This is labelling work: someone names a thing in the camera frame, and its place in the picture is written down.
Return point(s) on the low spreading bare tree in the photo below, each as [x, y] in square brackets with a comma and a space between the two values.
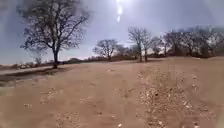
[107, 50]

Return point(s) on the brown dirt ground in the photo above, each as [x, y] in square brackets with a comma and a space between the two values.
[100, 93]

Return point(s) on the smaller bare tree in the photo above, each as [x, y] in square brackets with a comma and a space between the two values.
[55, 57]

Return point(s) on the group of bare trees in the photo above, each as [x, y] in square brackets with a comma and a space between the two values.
[186, 45]

